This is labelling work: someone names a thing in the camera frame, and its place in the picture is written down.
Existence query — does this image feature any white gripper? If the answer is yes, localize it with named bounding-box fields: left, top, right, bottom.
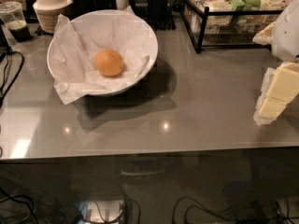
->
left=253, top=0, right=299, bottom=125

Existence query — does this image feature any orange fruit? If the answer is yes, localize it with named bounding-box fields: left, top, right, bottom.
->
left=94, top=49, right=123, bottom=77

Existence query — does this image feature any white bowl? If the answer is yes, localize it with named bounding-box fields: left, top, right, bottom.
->
left=46, top=9, right=159, bottom=97

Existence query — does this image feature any green packet in rack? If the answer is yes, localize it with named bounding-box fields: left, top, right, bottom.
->
left=230, top=0, right=261, bottom=11

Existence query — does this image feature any stack of paper bowls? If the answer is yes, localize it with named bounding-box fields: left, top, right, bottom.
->
left=33, top=0, right=72, bottom=34

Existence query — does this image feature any plastic cup with dark drink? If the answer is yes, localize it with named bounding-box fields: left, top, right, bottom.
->
left=0, top=1, right=32, bottom=42

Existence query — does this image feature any black wire rack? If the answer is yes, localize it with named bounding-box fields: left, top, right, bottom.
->
left=181, top=0, right=290, bottom=52

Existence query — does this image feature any black floor cable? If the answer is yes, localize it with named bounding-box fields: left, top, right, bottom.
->
left=171, top=195, right=299, bottom=224

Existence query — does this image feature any black cable on table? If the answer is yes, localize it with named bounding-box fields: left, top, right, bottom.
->
left=0, top=49, right=25, bottom=107

